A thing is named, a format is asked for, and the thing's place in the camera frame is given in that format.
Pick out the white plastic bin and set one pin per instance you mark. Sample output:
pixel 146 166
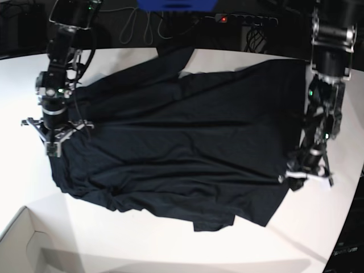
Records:
pixel 24 249

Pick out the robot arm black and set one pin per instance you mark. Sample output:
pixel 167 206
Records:
pixel 334 34
pixel 55 86

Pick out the blue box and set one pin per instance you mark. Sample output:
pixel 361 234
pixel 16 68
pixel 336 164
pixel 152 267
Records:
pixel 177 5

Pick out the black long-sleeve t-shirt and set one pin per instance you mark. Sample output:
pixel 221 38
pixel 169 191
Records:
pixel 204 147

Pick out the black power strip red switch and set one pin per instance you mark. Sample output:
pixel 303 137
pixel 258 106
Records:
pixel 246 20

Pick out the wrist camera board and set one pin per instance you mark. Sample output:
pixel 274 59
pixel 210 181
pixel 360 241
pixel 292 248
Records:
pixel 53 149

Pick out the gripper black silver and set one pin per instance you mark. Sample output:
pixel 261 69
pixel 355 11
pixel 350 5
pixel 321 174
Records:
pixel 54 126
pixel 307 164

